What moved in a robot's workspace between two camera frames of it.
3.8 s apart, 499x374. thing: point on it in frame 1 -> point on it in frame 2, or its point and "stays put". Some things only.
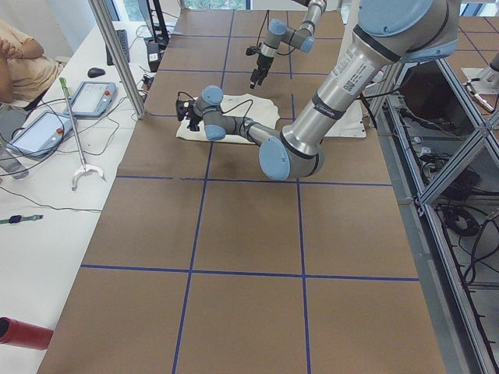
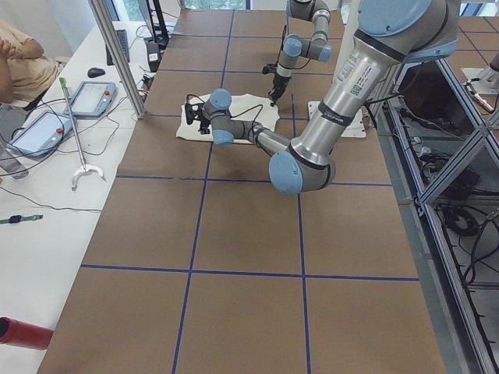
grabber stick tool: x=84 y=168 stays put
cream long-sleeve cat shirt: x=242 y=105 stays put
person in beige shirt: x=26 y=70 stays put
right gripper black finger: x=257 y=77 -> x=275 y=93
